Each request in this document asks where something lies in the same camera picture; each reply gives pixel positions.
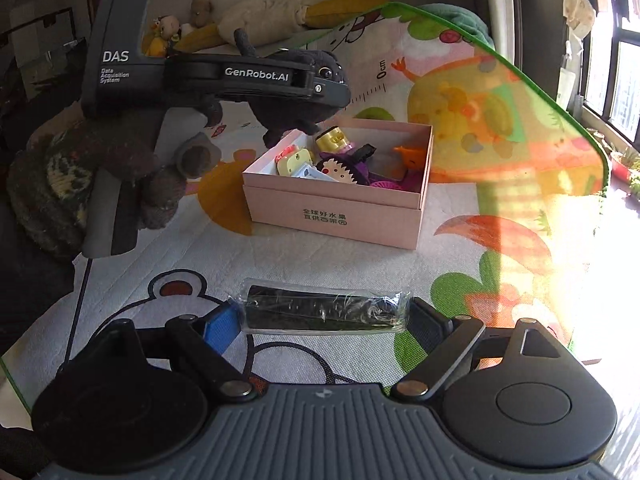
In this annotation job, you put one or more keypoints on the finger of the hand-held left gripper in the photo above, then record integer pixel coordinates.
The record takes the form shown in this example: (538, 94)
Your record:
(332, 97)

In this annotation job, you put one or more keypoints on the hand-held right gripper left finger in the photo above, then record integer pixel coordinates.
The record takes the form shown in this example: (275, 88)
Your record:
(222, 330)

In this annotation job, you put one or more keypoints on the small pink-faced doll plush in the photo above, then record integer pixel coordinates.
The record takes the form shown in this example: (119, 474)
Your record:
(167, 25)

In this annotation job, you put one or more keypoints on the black roll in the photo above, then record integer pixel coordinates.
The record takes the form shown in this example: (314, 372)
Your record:
(320, 310)

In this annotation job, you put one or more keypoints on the pink cardboard box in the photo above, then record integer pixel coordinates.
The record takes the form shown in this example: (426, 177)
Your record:
(340, 220)

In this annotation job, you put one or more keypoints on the yellow pudding toy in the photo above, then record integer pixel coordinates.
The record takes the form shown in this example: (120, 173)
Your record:
(334, 139)

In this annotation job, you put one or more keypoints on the person's left hand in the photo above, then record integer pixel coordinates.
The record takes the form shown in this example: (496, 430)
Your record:
(55, 185)

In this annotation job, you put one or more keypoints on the dark glass cabinet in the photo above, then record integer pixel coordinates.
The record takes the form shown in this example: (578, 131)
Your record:
(40, 55)

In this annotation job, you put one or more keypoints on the brown bunny plush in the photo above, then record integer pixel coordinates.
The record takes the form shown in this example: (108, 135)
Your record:
(202, 10)

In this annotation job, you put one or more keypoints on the potted plants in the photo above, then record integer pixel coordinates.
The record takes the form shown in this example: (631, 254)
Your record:
(625, 167)

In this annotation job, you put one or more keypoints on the teal cushion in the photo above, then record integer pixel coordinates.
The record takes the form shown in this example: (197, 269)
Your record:
(460, 20)

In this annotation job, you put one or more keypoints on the purple monster toy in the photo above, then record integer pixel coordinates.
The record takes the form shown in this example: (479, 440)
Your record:
(340, 167)

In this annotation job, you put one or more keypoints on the printed play mat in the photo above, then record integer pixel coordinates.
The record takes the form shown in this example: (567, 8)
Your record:
(350, 265)

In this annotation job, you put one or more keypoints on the window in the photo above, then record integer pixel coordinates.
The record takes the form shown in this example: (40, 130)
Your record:
(625, 85)

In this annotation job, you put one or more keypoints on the pink toy shopping basket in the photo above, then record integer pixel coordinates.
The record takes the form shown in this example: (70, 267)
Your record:
(390, 184)

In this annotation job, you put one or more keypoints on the orange plastic pumpkin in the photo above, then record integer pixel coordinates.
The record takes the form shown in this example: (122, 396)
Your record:
(407, 155)

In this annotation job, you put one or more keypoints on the yellow duck plush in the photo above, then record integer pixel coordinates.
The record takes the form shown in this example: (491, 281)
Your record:
(155, 46)

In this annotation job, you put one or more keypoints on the black plush toy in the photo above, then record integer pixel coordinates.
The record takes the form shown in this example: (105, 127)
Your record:
(290, 120)

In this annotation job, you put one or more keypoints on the yellow banana pillow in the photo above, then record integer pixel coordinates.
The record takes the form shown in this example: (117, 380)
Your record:
(340, 10)
(200, 37)

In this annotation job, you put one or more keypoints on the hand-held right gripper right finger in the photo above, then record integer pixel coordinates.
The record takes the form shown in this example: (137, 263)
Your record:
(430, 327)

